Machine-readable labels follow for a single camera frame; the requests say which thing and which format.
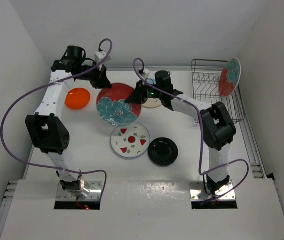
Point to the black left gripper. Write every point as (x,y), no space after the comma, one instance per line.
(100,81)

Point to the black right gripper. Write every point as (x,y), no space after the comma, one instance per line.
(140,84)

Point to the beige blue leaf plate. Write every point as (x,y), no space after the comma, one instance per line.
(152,103)

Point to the red teal floral plate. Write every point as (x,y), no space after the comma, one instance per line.
(230,77)
(112,107)

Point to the orange plate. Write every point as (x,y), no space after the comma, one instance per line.
(77,98)

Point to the white watermelon pattern plate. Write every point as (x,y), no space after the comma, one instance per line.
(130,141)

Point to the black plate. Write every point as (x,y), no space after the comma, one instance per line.
(163,152)

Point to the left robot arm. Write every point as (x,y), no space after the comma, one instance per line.
(47,131)

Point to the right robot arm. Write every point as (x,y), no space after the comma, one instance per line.
(217,130)

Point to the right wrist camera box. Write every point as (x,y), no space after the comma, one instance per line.
(144,72)

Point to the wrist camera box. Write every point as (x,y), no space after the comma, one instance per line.
(99,56)
(144,72)

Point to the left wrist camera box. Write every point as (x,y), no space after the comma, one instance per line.
(99,56)

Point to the wire dish rack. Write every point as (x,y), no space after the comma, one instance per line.
(206,74)

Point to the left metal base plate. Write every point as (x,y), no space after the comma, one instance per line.
(87,191)

